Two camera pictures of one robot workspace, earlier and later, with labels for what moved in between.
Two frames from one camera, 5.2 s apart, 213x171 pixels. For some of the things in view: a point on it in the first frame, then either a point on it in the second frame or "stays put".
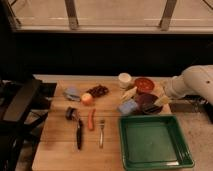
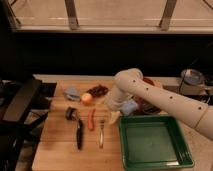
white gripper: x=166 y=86 -> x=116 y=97
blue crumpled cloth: x=71 y=93 stays put
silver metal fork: x=101 y=139 stays put
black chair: x=24 y=106 stays put
